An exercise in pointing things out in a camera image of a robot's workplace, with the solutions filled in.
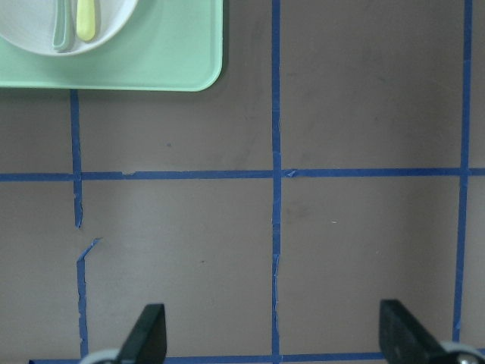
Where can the yellow plastic fork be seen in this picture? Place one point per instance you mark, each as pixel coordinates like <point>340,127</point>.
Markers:
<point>85,20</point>

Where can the light green spoon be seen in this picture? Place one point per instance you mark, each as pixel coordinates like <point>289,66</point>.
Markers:
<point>63,33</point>

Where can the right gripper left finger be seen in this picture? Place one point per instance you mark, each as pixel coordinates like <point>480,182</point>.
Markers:
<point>147,341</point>

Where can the light green tray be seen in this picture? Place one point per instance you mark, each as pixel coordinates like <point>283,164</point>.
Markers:
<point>164,46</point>

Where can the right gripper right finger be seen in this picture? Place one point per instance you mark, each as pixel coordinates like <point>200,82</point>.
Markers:
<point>402,338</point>

